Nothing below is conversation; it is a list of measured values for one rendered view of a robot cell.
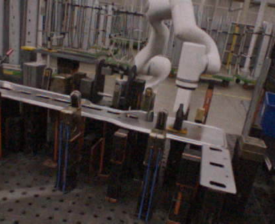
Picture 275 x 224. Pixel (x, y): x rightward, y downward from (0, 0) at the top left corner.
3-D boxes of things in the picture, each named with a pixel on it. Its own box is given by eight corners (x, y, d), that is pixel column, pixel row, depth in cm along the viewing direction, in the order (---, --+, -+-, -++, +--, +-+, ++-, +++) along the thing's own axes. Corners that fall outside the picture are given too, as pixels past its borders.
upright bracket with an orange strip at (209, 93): (186, 175, 135) (209, 79, 119) (186, 174, 136) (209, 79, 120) (192, 177, 134) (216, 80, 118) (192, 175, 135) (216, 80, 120)
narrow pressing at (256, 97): (243, 147, 102) (270, 59, 91) (240, 137, 112) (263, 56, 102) (245, 148, 102) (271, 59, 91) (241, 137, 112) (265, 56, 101)
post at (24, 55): (18, 120, 168) (18, 49, 154) (26, 117, 175) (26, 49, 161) (29, 123, 167) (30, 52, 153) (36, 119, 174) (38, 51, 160)
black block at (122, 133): (99, 203, 106) (107, 135, 97) (108, 188, 116) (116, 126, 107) (118, 208, 104) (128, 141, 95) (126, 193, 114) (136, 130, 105)
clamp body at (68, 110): (48, 189, 109) (52, 109, 98) (63, 174, 120) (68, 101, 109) (69, 195, 107) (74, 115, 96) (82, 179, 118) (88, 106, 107)
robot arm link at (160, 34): (157, 80, 164) (131, 79, 161) (155, 66, 171) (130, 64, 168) (182, 9, 124) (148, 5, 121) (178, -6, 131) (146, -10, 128)
